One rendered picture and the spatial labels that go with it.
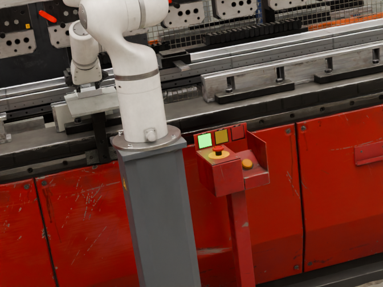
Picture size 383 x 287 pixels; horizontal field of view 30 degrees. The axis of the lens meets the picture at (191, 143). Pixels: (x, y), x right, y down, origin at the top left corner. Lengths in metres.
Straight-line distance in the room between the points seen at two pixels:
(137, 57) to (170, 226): 0.48
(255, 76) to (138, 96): 0.92
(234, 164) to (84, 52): 0.61
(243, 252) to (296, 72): 0.72
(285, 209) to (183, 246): 0.84
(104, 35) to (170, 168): 0.40
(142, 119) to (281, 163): 0.94
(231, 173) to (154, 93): 0.58
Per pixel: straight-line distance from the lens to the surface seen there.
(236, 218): 2.50
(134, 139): 1.92
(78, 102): 2.46
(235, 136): 2.51
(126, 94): 1.89
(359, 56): 2.88
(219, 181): 2.36
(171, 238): 2.01
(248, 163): 2.46
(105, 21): 1.81
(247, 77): 2.71
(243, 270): 2.60
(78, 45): 2.29
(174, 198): 1.97
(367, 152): 2.85
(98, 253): 2.66
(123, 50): 1.84
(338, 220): 2.91
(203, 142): 2.47
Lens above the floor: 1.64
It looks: 20 degrees down
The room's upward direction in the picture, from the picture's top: 8 degrees counter-clockwise
